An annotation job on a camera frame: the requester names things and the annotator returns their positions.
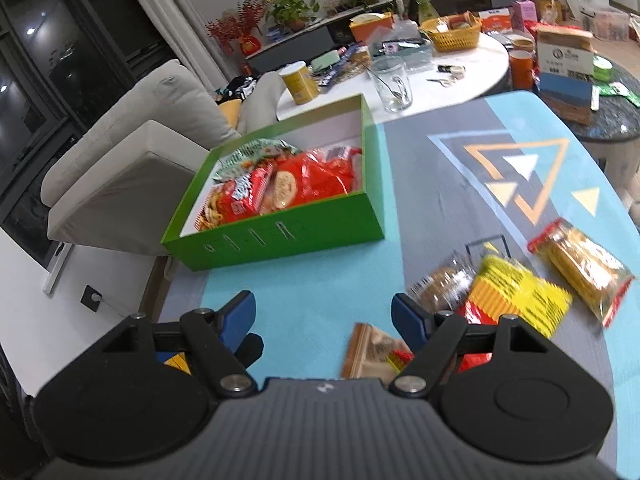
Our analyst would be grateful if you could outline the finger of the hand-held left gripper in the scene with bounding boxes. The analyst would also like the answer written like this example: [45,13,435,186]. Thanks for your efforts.
[238,332,265,379]

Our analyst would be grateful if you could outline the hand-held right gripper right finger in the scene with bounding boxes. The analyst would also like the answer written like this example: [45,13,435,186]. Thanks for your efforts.
[391,292,551,398]

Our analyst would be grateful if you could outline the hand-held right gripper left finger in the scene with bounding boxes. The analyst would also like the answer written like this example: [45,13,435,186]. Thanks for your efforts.
[92,290,257,398]

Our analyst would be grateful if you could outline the clear brown bread packet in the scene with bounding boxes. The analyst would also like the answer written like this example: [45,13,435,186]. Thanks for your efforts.
[406,252,478,313]

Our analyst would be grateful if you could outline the green cardboard box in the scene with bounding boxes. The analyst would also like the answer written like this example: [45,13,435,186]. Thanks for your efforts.
[161,92,386,272]

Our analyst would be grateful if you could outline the red yellow striped snack packet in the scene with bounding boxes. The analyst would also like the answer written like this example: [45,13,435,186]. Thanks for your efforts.
[457,254,573,372]

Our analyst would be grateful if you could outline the red cartoon snack packet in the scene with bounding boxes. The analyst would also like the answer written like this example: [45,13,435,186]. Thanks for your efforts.
[220,167,278,221]

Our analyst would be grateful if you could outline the green snack packet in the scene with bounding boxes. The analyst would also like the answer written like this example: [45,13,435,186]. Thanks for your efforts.
[215,139,301,181]

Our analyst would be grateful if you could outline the yellow noodle packet red ends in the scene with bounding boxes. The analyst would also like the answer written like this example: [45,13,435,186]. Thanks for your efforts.
[527,217,636,329]

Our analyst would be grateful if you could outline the brown snack packet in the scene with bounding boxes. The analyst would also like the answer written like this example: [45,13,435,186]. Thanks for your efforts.
[341,322,416,380]

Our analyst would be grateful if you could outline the red cookie snack packet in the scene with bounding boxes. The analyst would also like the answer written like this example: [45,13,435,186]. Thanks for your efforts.
[257,146,363,211]

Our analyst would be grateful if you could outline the beige sofa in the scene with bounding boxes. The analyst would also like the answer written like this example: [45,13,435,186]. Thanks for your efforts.
[40,59,286,256]

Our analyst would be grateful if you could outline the yellow cushion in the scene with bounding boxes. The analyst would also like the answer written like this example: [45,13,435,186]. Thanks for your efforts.
[217,97,243,126]

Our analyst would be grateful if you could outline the round white table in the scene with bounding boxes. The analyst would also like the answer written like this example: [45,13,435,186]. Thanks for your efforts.
[276,30,510,121]

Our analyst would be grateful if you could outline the clear glass cup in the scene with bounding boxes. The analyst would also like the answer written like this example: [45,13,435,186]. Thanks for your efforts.
[367,56,413,113]

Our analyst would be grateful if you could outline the dark printed cloth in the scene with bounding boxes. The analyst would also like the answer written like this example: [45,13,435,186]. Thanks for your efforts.
[215,75,258,103]

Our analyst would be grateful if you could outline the yellow canister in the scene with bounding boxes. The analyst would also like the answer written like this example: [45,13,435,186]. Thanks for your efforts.
[278,61,321,106]

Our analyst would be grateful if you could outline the grey blue plastic bin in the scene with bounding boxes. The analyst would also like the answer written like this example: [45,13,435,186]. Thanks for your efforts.
[370,37,433,68]

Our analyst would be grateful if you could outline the dark blue packet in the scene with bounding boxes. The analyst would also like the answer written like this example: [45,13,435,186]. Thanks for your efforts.
[320,45,373,88]

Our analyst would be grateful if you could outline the mint green box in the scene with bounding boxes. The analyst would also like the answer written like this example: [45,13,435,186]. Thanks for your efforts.
[310,52,343,73]

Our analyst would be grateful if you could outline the dark marble round table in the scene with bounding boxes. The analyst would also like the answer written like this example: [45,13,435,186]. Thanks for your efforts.
[542,57,640,171]

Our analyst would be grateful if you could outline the yellow woven basket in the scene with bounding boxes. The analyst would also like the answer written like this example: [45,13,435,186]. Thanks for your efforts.
[419,12,483,52]

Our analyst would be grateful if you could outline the grey television cabinet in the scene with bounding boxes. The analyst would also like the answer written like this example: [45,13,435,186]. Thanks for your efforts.
[245,0,551,76]

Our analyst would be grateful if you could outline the orange box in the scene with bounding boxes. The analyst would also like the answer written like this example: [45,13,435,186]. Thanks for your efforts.
[349,12,393,43]

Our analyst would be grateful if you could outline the red flower decoration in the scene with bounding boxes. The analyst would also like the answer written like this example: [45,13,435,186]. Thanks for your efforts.
[206,0,268,58]

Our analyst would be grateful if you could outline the cardboard carton with label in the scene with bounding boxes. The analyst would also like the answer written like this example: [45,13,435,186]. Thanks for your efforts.
[536,25,596,126]

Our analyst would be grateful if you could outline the flat green packet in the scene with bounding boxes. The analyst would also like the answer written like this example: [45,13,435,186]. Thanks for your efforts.
[597,82,640,108]

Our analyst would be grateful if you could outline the red white box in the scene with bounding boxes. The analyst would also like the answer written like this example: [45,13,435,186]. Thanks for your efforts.
[477,7,516,31]

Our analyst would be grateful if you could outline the white curtain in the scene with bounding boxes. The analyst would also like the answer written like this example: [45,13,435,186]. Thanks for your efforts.
[112,0,241,96]

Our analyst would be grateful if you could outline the pink box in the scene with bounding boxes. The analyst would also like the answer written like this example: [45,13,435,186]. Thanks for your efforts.
[511,0,536,33]

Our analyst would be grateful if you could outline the dark window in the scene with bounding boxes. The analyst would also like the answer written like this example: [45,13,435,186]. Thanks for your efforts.
[0,0,173,266]

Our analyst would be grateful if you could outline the clear storage bin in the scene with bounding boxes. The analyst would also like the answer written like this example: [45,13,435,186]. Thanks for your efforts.
[580,7,631,41]

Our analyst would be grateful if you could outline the white cable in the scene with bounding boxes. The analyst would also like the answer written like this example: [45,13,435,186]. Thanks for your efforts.
[97,296,151,312]

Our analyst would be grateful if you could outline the black wall socket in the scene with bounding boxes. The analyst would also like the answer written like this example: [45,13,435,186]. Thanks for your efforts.
[80,285,103,313]

